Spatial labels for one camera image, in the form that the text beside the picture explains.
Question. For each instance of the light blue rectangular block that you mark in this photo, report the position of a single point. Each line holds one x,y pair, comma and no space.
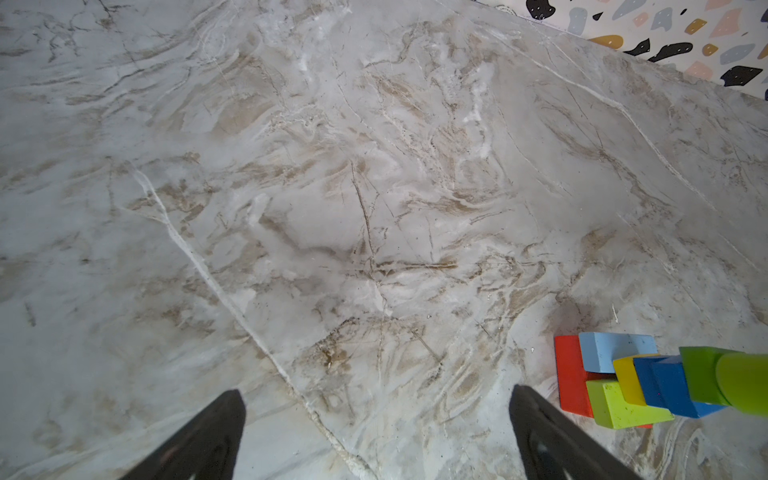
599,350

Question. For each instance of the lime green cylinder block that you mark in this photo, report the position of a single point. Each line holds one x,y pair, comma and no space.
742,379

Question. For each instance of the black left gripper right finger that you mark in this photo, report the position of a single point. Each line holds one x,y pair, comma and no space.
553,447

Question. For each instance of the blue number cube nine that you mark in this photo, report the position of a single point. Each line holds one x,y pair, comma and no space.
681,390

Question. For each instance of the green number cube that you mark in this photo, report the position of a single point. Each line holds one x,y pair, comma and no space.
699,364

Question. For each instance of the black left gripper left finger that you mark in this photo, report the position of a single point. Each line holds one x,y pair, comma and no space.
204,448

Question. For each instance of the lime green rectangular block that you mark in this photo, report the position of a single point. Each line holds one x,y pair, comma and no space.
611,410

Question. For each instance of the yellow wood cube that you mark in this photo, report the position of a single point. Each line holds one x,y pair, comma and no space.
637,381

